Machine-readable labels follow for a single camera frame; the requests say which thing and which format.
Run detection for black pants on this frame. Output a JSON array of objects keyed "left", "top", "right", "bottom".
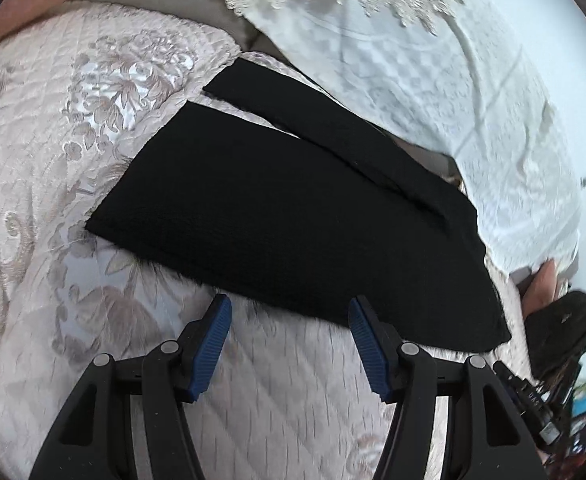
[{"left": 86, "top": 58, "right": 511, "bottom": 352}]

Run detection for black backpack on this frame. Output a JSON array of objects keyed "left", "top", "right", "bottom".
[{"left": 525, "top": 289, "right": 586, "bottom": 380}]

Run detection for small pink cushion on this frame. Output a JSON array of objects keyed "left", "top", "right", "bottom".
[{"left": 522, "top": 259, "right": 558, "bottom": 318}]

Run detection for pink quilted floral bedspread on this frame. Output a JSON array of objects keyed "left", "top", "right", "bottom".
[{"left": 0, "top": 1, "right": 537, "bottom": 480}]

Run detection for white lace bed cover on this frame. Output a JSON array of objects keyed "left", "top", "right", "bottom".
[{"left": 224, "top": 0, "right": 581, "bottom": 272}]

